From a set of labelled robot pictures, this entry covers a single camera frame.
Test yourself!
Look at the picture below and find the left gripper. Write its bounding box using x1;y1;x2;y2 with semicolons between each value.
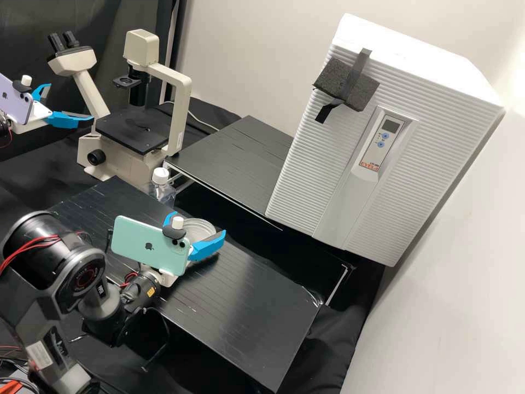
11;83;95;134

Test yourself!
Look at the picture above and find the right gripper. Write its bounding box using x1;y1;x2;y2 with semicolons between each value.
157;211;227;287

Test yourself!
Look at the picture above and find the petri dish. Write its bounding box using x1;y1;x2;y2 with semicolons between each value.
180;218;217;250

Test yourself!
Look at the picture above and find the white-capped bottle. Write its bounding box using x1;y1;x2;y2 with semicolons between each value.
147;167;178;206

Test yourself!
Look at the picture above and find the black platform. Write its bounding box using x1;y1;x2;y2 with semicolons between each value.
163;114;357;308
45;176;324;383

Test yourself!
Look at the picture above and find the cream microscope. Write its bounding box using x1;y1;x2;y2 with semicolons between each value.
46;28;194;184

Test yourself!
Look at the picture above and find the incubator door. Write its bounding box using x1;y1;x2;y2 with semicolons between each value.
265;36;506;268

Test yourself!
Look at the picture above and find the white incubator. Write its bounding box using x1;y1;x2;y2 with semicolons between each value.
334;12;506;109

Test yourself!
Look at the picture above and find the left wrist camera phone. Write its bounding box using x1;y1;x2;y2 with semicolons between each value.
0;73;38;126

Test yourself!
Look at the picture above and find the wrist camera phone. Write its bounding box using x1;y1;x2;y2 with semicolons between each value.
109;213;193;276
0;73;38;126

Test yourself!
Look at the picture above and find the right wrist camera phone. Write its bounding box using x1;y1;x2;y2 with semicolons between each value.
109;213;193;276

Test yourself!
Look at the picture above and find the black cable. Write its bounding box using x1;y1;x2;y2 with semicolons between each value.
122;305;170;368

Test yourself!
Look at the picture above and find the white cable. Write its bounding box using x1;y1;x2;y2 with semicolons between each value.
160;100;224;133

